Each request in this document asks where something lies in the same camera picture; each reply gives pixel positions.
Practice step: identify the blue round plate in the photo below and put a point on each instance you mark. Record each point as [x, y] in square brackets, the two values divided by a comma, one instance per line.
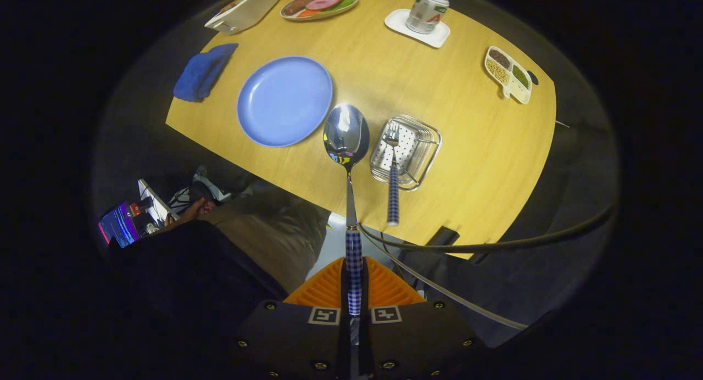
[283, 100]

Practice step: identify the blue folded towel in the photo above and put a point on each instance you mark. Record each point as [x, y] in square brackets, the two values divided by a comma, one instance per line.
[200, 75]

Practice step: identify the pile of yellow beans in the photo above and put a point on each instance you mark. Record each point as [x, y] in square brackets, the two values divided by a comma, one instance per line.
[497, 71]

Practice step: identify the lit laptop screen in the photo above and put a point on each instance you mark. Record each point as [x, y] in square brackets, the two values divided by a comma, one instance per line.
[118, 226]

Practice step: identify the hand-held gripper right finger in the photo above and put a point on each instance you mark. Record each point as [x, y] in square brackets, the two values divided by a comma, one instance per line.
[367, 347]

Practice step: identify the person's grey trousers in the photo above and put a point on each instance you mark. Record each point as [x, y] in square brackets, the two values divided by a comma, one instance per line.
[274, 232]

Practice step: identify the pile of brown beans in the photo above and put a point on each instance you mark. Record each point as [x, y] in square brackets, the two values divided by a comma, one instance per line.
[500, 58]

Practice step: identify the white toaster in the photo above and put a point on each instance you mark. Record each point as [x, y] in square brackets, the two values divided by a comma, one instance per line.
[244, 12]

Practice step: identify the black table grommet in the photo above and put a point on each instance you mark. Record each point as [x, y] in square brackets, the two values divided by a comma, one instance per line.
[533, 78]

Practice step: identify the red tomato slice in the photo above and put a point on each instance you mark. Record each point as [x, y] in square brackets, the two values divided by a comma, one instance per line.
[307, 13]

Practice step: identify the person's dark top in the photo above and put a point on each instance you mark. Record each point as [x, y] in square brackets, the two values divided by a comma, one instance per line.
[181, 281]

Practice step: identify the toast slice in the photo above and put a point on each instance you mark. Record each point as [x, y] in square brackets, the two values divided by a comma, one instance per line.
[233, 4]

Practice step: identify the pink ham slice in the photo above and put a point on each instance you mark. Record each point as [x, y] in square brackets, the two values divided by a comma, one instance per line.
[323, 3]

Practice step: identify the green lettuce leaf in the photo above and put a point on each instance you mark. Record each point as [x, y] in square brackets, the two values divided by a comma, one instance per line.
[346, 4]

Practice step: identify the white board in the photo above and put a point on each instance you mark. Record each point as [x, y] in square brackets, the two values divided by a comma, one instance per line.
[154, 201]

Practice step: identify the black and white shoe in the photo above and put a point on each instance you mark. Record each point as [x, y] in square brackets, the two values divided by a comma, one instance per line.
[211, 188]

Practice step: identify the white square coaster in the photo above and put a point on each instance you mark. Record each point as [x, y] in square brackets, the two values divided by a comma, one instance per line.
[395, 20]

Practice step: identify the large brown meat piece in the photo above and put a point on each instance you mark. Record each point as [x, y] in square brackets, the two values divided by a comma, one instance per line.
[299, 4]

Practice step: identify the black table clamp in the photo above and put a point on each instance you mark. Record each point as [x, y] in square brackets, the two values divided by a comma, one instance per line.
[442, 236]

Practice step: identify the pile of green beans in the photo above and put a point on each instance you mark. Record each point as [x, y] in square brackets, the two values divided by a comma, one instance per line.
[520, 77]

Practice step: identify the white divided dish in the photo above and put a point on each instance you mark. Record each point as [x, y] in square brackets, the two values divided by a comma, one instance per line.
[519, 91]

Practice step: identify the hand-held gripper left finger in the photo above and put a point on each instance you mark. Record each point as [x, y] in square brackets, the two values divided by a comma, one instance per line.
[341, 347]

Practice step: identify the white drink bottle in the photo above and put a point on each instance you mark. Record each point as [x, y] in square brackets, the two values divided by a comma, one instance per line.
[425, 15]

